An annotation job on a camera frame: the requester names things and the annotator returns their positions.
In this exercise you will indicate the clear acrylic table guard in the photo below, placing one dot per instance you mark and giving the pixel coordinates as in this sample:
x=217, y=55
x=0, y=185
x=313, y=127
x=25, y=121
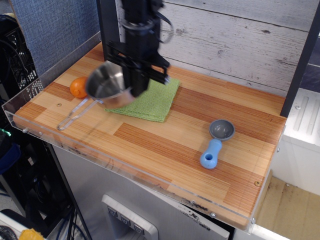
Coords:
x=154, y=168

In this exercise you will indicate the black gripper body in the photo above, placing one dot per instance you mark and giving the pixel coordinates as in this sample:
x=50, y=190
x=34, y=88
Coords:
x=140, y=51

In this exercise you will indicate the orange plastic fruit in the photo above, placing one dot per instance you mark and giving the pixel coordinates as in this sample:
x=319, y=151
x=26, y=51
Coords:
x=78, y=87

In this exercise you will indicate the yellow object bottom left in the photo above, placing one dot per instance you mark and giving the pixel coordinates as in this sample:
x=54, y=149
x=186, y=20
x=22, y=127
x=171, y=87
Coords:
x=30, y=234

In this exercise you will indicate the black milk crate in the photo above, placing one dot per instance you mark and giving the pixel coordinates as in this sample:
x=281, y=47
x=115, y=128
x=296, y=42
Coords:
x=20, y=64

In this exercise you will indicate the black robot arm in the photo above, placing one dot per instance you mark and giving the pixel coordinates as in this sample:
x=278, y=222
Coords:
x=142, y=11

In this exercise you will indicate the blue and grey scoop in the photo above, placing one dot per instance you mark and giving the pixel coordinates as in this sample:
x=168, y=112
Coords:
x=221, y=130

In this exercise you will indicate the silver toy fridge dispenser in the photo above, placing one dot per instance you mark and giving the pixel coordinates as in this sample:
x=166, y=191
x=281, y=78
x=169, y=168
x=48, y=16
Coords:
x=125, y=223

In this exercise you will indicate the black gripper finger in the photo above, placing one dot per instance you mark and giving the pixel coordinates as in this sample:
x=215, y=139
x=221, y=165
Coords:
x=139, y=81

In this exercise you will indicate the metal pot with wire handle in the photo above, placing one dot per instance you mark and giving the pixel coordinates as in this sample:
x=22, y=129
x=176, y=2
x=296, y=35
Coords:
x=106, y=85

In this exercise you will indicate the black right frame post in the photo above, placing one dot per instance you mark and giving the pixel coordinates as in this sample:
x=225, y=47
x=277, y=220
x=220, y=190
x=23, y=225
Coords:
x=302, y=63

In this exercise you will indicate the green cloth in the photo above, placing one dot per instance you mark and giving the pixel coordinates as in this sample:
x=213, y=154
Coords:
x=154, y=104

